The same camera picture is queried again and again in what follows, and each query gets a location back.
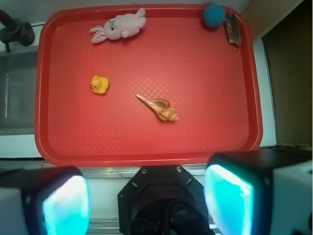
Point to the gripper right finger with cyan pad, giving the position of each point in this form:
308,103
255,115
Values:
268,191

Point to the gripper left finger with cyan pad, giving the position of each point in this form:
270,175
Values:
45,201

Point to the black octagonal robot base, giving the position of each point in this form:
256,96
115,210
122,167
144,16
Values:
163,200

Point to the red plastic tray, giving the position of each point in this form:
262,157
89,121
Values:
211,84

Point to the yellow rubber duck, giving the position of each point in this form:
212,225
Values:
99,85

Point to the brown spiral seashell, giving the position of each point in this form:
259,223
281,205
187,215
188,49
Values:
161,107

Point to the grey metal sink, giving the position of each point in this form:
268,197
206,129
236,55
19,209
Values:
18,72

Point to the brown bark piece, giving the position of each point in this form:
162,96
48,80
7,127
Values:
233,30

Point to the black faucet fixture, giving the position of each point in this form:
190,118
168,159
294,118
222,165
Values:
15,31

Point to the blue crocheted ball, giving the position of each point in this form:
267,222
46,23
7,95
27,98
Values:
213,16

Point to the pink plush bunny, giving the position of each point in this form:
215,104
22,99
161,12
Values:
121,26

